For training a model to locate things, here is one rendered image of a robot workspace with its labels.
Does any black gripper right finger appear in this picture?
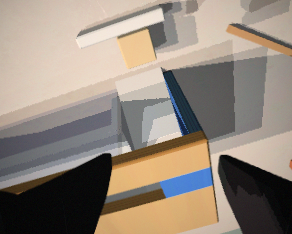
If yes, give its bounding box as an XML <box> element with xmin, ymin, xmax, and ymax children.
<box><xmin>217</xmin><ymin>155</ymin><xmax>292</xmax><ymax>234</ymax></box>

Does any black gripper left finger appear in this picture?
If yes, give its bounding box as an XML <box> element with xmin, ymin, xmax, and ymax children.
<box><xmin>0</xmin><ymin>153</ymin><xmax>112</xmax><ymax>234</ymax></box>

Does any tan cube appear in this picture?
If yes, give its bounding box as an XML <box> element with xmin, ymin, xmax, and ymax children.
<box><xmin>117</xmin><ymin>27</ymin><xmax>157</xmax><ymax>69</ymax></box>

